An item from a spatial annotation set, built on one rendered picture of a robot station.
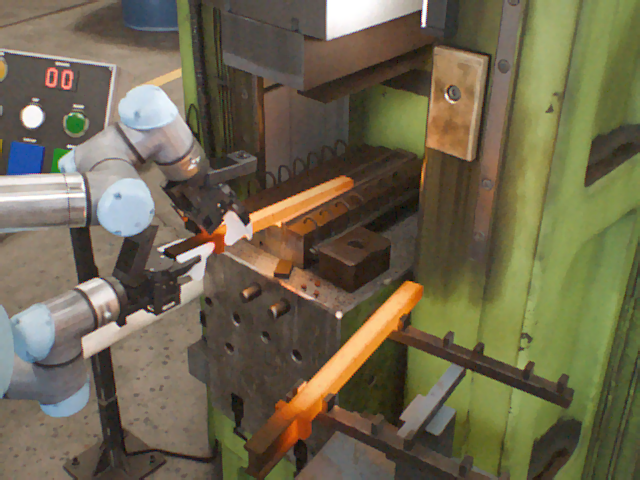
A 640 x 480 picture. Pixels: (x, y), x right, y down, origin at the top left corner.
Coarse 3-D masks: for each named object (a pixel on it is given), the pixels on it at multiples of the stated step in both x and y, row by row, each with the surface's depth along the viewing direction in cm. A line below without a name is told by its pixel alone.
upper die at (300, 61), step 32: (224, 32) 143; (256, 32) 138; (288, 32) 132; (352, 32) 139; (384, 32) 146; (416, 32) 153; (256, 64) 141; (288, 64) 135; (320, 64) 136; (352, 64) 142
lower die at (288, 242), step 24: (312, 168) 176; (336, 168) 174; (360, 168) 172; (408, 168) 174; (264, 192) 167; (288, 192) 165; (360, 192) 164; (384, 192) 165; (312, 216) 156; (336, 216) 156; (360, 216) 161; (264, 240) 158; (288, 240) 153; (312, 240) 152; (312, 264) 155
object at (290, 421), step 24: (408, 288) 127; (384, 312) 121; (408, 312) 125; (360, 336) 116; (384, 336) 119; (336, 360) 112; (360, 360) 114; (312, 384) 107; (336, 384) 109; (288, 408) 102; (312, 408) 104; (264, 432) 98; (288, 432) 102; (264, 456) 98
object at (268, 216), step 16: (304, 192) 160; (320, 192) 160; (336, 192) 163; (272, 208) 153; (288, 208) 153; (304, 208) 157; (256, 224) 148; (272, 224) 152; (192, 240) 140; (208, 240) 140; (176, 256) 136
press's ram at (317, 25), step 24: (216, 0) 142; (240, 0) 137; (264, 0) 134; (288, 0) 130; (312, 0) 126; (336, 0) 126; (360, 0) 130; (384, 0) 135; (408, 0) 139; (288, 24) 132; (312, 24) 128; (336, 24) 128; (360, 24) 132
